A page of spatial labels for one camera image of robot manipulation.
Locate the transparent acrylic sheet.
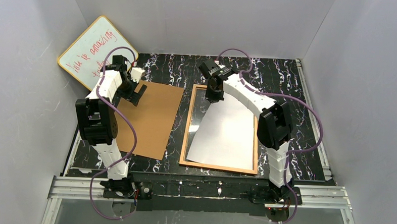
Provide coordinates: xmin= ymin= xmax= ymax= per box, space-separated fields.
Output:
xmin=184 ymin=87 xmax=211 ymax=161

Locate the printed photo of plant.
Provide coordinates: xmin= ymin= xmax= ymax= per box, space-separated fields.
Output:
xmin=186 ymin=89 xmax=257 ymax=171

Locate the orange wooden picture frame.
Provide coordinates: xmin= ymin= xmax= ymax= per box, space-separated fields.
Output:
xmin=178 ymin=83 xmax=263 ymax=176

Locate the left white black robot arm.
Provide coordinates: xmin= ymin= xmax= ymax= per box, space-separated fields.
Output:
xmin=75 ymin=55 xmax=147 ymax=180

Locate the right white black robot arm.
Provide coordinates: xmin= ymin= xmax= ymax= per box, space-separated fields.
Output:
xmin=198 ymin=59 xmax=293 ymax=188

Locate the brown cardboard backing board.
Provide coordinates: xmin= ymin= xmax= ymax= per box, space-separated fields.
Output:
xmin=117 ymin=81 xmax=184 ymax=160

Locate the whiteboard with red writing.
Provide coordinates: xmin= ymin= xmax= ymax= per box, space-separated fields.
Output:
xmin=57 ymin=15 xmax=138 ymax=91

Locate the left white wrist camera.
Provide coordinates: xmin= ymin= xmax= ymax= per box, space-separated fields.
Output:
xmin=130 ymin=67 xmax=145 ymax=83

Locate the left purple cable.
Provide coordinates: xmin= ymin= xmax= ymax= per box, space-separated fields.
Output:
xmin=88 ymin=45 xmax=142 ymax=221

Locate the purple cable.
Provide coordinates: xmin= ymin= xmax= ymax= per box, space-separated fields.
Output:
xmin=211 ymin=47 xmax=327 ymax=224
xmin=88 ymin=45 xmax=142 ymax=221

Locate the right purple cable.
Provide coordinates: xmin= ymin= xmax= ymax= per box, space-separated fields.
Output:
xmin=211 ymin=47 xmax=327 ymax=224

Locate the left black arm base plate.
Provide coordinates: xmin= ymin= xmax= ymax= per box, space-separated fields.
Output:
xmin=100 ymin=179 xmax=153 ymax=200

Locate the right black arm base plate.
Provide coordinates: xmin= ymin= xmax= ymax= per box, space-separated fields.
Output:
xmin=247 ymin=185 xmax=303 ymax=206

